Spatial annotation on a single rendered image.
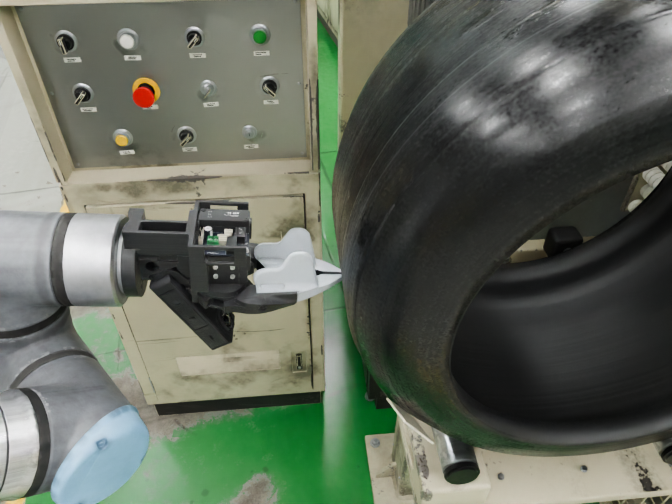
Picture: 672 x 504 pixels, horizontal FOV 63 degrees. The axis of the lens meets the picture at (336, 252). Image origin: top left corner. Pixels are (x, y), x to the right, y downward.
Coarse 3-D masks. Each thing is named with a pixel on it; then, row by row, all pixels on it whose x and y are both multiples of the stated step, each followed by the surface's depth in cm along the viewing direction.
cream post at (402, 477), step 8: (400, 432) 143; (400, 440) 144; (392, 448) 159; (400, 448) 144; (392, 456) 159; (400, 456) 145; (400, 464) 146; (400, 472) 147; (408, 472) 143; (400, 480) 148; (408, 480) 147; (400, 488) 150; (408, 488) 150
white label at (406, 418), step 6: (390, 402) 58; (396, 408) 58; (402, 414) 58; (408, 414) 61; (402, 420) 56; (408, 420) 58; (414, 420) 61; (414, 426) 58; (420, 426) 61; (420, 432) 58; (426, 438) 58
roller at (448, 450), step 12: (444, 444) 68; (456, 444) 67; (444, 456) 67; (456, 456) 66; (468, 456) 66; (444, 468) 66; (456, 468) 65; (468, 468) 65; (456, 480) 67; (468, 480) 67
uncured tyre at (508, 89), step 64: (448, 0) 49; (512, 0) 43; (576, 0) 38; (640, 0) 36; (384, 64) 53; (448, 64) 43; (512, 64) 38; (576, 64) 35; (640, 64) 34; (384, 128) 47; (448, 128) 40; (512, 128) 37; (576, 128) 35; (640, 128) 35; (384, 192) 44; (448, 192) 40; (512, 192) 38; (576, 192) 38; (384, 256) 44; (448, 256) 41; (576, 256) 82; (640, 256) 80; (384, 320) 48; (448, 320) 45; (512, 320) 83; (576, 320) 82; (640, 320) 77; (384, 384) 56; (448, 384) 52; (512, 384) 75; (576, 384) 75; (640, 384) 72; (512, 448) 62; (576, 448) 63
